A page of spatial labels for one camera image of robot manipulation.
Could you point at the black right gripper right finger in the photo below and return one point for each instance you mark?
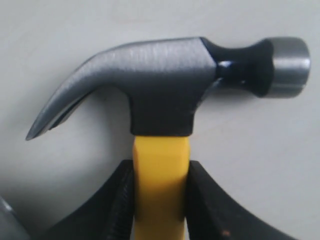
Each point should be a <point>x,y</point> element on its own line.
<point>212,214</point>

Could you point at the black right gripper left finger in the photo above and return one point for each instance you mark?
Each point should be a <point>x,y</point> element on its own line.
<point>107,215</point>

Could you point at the yellow black claw hammer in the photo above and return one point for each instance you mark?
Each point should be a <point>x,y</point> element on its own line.
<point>165,82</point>

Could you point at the round stainless steel plate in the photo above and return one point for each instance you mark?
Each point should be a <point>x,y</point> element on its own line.
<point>10,226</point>

